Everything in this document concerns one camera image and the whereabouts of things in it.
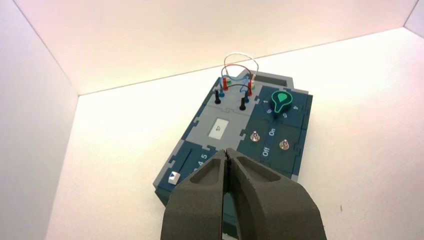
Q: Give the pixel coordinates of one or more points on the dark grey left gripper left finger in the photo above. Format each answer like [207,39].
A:
[195,208]

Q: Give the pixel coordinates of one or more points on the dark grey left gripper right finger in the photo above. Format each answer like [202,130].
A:
[275,212]

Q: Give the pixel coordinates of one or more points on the white slider knob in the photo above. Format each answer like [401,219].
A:
[174,178]

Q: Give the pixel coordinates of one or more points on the blue grey control box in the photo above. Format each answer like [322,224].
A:
[228,112]

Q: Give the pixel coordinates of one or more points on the green rotary knob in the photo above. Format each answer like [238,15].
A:
[281,101]

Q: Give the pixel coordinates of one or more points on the metal toggle switch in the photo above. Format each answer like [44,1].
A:
[254,136]
[284,144]

